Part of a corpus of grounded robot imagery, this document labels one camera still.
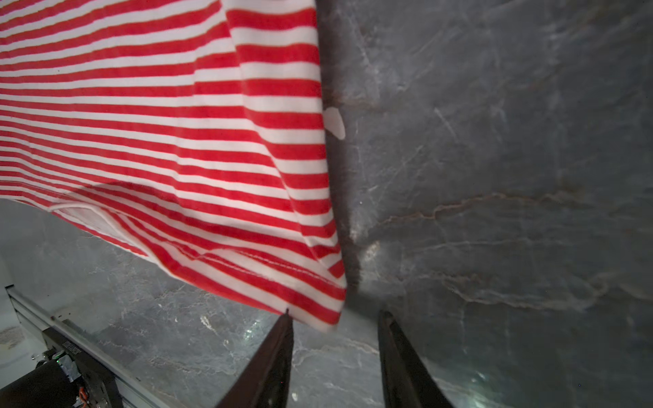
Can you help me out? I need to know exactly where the red white striped tank top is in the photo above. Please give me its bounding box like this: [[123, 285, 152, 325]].
[[1, 1, 347, 331]]

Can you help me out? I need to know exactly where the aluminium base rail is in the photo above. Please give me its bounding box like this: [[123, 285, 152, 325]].
[[6, 286, 179, 407]]

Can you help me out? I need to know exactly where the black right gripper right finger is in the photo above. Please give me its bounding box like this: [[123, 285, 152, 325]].
[[378, 310, 453, 408]]

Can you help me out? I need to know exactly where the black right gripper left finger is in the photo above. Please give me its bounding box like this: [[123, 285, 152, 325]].
[[217, 314, 294, 408]]

